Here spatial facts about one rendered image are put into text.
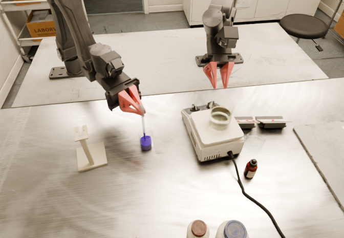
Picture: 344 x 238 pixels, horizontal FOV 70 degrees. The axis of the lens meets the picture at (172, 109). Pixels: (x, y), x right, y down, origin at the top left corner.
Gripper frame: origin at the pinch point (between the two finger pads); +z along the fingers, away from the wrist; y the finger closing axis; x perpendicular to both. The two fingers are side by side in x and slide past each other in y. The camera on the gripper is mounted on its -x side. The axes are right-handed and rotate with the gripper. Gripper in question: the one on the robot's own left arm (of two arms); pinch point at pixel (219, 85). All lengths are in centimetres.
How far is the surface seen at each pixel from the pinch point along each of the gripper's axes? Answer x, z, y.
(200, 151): -4.2, 19.3, -9.5
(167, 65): 28.7, -16.5, -9.6
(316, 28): 70, -61, 112
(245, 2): 173, -149, 124
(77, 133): -2.1, 13.0, -41.1
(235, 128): -5.7, 13.6, 0.6
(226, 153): -2.6, 20.3, -1.4
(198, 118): -1.5, 10.0, -8.2
